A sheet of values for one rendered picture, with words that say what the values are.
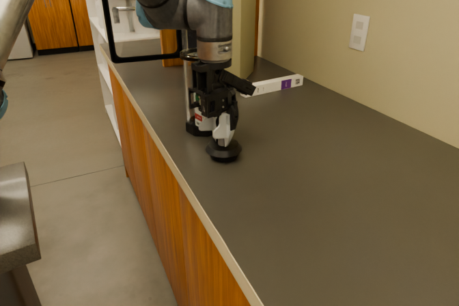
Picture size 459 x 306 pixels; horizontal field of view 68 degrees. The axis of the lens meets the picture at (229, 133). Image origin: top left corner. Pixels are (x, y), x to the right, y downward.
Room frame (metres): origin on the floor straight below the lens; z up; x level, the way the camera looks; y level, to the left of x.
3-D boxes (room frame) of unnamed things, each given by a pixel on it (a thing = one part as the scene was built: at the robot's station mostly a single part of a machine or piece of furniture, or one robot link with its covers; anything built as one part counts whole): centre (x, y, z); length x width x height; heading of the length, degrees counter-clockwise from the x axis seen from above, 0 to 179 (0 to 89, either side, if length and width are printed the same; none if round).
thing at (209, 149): (0.74, 0.01, 0.97); 0.09 x 0.09 x 0.07
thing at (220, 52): (0.73, 0.03, 1.21); 0.08 x 0.08 x 0.05
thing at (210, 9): (0.73, 0.03, 1.29); 0.09 x 0.08 x 0.11; 79
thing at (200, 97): (0.73, 0.04, 1.13); 0.09 x 0.08 x 0.12; 131
